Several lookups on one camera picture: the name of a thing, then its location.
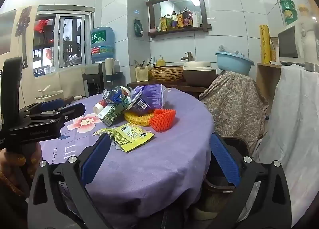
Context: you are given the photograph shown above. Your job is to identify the green white milk carton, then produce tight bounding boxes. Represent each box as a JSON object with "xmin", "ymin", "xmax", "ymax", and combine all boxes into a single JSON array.
[{"xmin": 97, "ymin": 98, "xmax": 132, "ymax": 127}]

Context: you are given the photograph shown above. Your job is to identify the blue wrapper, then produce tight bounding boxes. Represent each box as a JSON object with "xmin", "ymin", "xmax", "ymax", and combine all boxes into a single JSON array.
[{"xmin": 102, "ymin": 86, "xmax": 124, "ymax": 104}]

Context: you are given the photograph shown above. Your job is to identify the yellow green snack wrapper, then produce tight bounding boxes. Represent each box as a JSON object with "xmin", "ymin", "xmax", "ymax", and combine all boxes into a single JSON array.
[{"xmin": 93, "ymin": 123, "xmax": 154, "ymax": 153}]

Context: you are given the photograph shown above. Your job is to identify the yellow foam fruit net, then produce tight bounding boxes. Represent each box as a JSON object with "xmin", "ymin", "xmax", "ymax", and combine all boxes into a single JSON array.
[{"xmin": 124, "ymin": 112, "xmax": 154, "ymax": 127}]

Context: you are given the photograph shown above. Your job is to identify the purple plastic bag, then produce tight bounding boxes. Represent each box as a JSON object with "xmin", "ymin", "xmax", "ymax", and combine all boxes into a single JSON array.
[{"xmin": 131, "ymin": 84, "xmax": 168, "ymax": 110}]

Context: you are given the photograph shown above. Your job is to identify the orange foam fruit net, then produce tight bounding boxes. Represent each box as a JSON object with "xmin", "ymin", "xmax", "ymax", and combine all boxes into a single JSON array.
[{"xmin": 149, "ymin": 109, "xmax": 176, "ymax": 132}]

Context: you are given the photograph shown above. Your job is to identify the red paper cup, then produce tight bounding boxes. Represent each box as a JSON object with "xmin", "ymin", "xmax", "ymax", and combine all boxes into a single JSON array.
[{"xmin": 93, "ymin": 86, "xmax": 131, "ymax": 115}]

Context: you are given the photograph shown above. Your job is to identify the black trash bin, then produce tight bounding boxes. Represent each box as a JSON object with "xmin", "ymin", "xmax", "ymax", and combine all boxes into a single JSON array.
[{"xmin": 193, "ymin": 133, "xmax": 250, "ymax": 221}]

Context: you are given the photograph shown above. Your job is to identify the left hand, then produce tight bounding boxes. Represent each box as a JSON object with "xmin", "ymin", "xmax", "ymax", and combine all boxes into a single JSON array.
[{"xmin": 1, "ymin": 142, "xmax": 42, "ymax": 197}]

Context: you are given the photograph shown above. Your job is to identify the water dispenser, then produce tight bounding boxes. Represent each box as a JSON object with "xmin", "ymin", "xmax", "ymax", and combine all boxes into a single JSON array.
[{"xmin": 82, "ymin": 62, "xmax": 124, "ymax": 97}]

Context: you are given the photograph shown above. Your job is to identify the paper towel roll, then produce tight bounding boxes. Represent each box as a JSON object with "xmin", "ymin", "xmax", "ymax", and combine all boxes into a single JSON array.
[{"xmin": 104, "ymin": 58, "xmax": 114, "ymax": 75}]

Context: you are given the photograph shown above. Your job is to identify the window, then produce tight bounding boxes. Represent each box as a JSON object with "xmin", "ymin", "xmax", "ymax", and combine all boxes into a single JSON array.
[{"xmin": 32, "ymin": 5, "xmax": 95, "ymax": 77}]

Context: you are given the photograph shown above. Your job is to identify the white cloth cover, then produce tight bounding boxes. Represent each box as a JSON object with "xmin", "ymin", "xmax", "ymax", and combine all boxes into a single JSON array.
[{"xmin": 252, "ymin": 65, "xmax": 318, "ymax": 228}]

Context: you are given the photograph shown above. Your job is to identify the blue water jug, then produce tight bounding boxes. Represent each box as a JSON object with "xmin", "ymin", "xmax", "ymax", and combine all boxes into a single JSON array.
[{"xmin": 90, "ymin": 26, "xmax": 115, "ymax": 63}]

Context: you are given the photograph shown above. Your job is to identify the beige utensil holder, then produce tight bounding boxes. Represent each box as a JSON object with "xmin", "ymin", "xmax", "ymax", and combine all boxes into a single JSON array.
[{"xmin": 134, "ymin": 58, "xmax": 152, "ymax": 82}]

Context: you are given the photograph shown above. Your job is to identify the floral patterned cloth cover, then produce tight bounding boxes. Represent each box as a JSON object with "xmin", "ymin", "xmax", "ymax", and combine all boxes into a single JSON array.
[{"xmin": 199, "ymin": 72, "xmax": 268, "ymax": 153}]

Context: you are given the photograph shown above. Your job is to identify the wicker basket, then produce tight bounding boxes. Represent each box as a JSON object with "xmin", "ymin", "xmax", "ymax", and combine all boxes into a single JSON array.
[{"xmin": 150, "ymin": 66, "xmax": 184, "ymax": 83}]

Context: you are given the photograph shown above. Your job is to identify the yellow soap bottle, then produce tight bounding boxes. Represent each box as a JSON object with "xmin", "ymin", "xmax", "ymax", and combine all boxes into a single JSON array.
[{"xmin": 156, "ymin": 55, "xmax": 165, "ymax": 67}]

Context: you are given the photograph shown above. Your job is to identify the wooden counter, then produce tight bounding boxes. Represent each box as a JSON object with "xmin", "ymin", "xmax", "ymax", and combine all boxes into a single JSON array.
[{"xmin": 127, "ymin": 80, "xmax": 207, "ymax": 94}]

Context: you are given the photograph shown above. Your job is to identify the wooden cabinet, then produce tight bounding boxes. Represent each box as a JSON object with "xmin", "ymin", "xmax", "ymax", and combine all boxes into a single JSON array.
[{"xmin": 256, "ymin": 63, "xmax": 281, "ymax": 114}]

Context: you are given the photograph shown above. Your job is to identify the brass faucet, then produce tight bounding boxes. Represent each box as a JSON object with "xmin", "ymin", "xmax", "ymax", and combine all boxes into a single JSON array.
[{"xmin": 180, "ymin": 51, "xmax": 194, "ymax": 61}]

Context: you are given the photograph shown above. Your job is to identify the brown pot with white lid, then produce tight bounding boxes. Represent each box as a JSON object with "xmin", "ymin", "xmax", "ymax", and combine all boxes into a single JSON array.
[{"xmin": 183, "ymin": 61, "xmax": 217, "ymax": 87}]

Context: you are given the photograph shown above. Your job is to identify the blue plastic basin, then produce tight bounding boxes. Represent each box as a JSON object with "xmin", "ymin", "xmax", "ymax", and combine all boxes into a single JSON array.
[{"xmin": 215, "ymin": 45, "xmax": 255, "ymax": 75}]

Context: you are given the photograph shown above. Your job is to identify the white microwave oven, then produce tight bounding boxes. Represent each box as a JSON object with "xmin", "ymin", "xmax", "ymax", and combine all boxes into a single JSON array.
[{"xmin": 278, "ymin": 24, "xmax": 304, "ymax": 64}]

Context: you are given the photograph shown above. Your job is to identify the yellow roll package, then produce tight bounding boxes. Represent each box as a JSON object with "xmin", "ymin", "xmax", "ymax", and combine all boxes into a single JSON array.
[{"xmin": 259, "ymin": 25, "xmax": 271, "ymax": 64}]

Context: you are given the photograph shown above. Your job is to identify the green instant noodle cups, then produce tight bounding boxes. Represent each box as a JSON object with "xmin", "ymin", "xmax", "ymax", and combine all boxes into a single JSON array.
[{"xmin": 280, "ymin": 0, "xmax": 298, "ymax": 25}]

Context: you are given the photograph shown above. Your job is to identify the green wall packet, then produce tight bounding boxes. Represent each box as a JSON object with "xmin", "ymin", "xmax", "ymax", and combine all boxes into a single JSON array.
[{"xmin": 134, "ymin": 19, "xmax": 144, "ymax": 37}]

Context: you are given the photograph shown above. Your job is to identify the wooden wall shelf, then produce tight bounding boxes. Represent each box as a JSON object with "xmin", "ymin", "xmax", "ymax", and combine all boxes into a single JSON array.
[{"xmin": 146, "ymin": 0, "xmax": 211, "ymax": 38}]

